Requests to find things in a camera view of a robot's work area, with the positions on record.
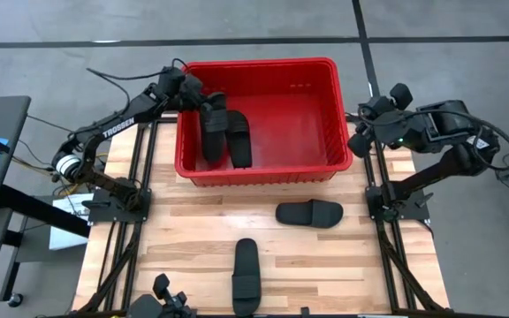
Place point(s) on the white paper sheet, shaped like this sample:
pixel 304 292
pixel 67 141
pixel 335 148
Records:
pixel 66 234

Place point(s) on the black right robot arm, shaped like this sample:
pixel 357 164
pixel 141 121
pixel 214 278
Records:
pixel 449 119

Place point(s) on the black desk beam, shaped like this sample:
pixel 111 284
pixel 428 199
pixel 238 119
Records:
pixel 47 212

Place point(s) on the small black bracket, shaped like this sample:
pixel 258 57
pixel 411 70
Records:
pixel 305 312

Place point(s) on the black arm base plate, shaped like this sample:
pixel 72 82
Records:
pixel 104 207
pixel 418 207

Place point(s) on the black slide sandal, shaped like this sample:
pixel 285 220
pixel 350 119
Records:
pixel 246 265
pixel 239 141
pixel 214 137
pixel 298 214

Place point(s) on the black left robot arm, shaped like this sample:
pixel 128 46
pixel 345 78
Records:
pixel 119 126

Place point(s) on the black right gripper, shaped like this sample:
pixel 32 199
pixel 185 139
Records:
pixel 387 123

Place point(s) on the red plastic bin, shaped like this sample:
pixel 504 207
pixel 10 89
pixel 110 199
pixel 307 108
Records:
pixel 290 132

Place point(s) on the black caster wheel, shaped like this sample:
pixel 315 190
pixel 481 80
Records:
pixel 15 300

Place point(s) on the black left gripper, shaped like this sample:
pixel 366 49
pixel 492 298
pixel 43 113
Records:
pixel 179 90

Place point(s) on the black aluminium frame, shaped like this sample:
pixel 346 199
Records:
pixel 139 146
pixel 390 274

